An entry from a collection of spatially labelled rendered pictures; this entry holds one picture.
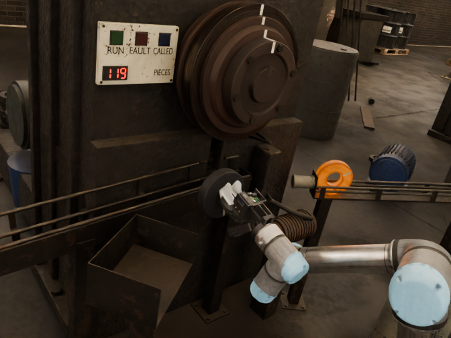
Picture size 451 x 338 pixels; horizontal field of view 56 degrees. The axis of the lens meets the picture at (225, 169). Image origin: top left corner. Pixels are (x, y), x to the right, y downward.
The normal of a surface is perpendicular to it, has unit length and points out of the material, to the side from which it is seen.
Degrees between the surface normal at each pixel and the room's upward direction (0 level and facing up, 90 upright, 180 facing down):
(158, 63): 90
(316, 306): 0
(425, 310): 82
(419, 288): 83
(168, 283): 5
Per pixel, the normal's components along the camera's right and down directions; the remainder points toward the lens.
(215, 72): -0.39, 0.20
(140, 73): 0.61, 0.44
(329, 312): 0.17, -0.88
